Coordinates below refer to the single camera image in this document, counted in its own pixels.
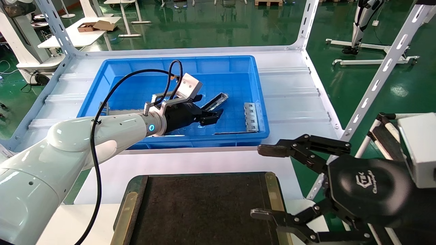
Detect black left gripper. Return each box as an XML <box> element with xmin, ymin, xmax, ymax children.
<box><xmin>165</xmin><ymin>101</ymin><xmax>224</xmax><ymax>134</ymax></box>

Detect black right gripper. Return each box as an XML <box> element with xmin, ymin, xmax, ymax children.
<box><xmin>250</xmin><ymin>133</ymin><xmax>414</xmax><ymax>244</ymax></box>

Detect long grey metal housing part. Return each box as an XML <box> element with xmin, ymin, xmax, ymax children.
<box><xmin>201</xmin><ymin>93</ymin><xmax>229</xmax><ymax>113</ymax></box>

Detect blue plastic bin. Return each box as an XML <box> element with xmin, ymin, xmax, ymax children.
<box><xmin>78</xmin><ymin>55</ymin><xmax>270</xmax><ymax>150</ymax></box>

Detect black tray with brass rails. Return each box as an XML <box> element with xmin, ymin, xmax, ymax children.
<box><xmin>110</xmin><ymin>171</ymin><xmax>291</xmax><ymax>245</ymax></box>

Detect white perforated shelving rack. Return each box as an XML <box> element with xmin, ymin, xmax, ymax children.
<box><xmin>0</xmin><ymin>0</ymin><xmax>436</xmax><ymax>201</ymax></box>

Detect white wheeled stand base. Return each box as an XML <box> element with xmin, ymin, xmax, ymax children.
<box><xmin>325</xmin><ymin>38</ymin><xmax>420</xmax><ymax>67</ymax></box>

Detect open cardboard box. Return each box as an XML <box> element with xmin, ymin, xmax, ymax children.
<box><xmin>77</xmin><ymin>20</ymin><xmax>117</xmax><ymax>33</ymax></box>

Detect white table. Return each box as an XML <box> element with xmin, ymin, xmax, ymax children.
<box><xmin>37</xmin><ymin>16</ymin><xmax>122</xmax><ymax>51</ymax></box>

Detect white humanoid robot legs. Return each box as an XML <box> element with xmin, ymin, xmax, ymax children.
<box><xmin>342</xmin><ymin>0</ymin><xmax>386</xmax><ymax>56</ymax></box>

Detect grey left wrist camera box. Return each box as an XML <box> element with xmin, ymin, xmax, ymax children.
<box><xmin>151</xmin><ymin>72</ymin><xmax>204</xmax><ymax>117</ymax></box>

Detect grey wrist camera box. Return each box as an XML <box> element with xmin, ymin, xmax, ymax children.
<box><xmin>151</xmin><ymin>72</ymin><xmax>204</xmax><ymax>117</ymax></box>
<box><xmin>398</xmin><ymin>113</ymin><xmax>436</xmax><ymax>189</ymax></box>

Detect silver slotted metal bracket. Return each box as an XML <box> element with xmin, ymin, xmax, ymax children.
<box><xmin>244</xmin><ymin>102</ymin><xmax>260</xmax><ymax>133</ymax></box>

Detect white tube frame black pads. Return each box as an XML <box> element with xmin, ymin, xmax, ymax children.
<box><xmin>367</xmin><ymin>112</ymin><xmax>407</xmax><ymax>162</ymax></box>

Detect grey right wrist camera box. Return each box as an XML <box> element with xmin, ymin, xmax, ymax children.
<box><xmin>398</xmin><ymin>113</ymin><xmax>436</xmax><ymax>189</ymax></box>

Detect white table leg frame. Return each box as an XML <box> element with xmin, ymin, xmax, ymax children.
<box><xmin>104</xmin><ymin>0</ymin><xmax>152</xmax><ymax>38</ymax></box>

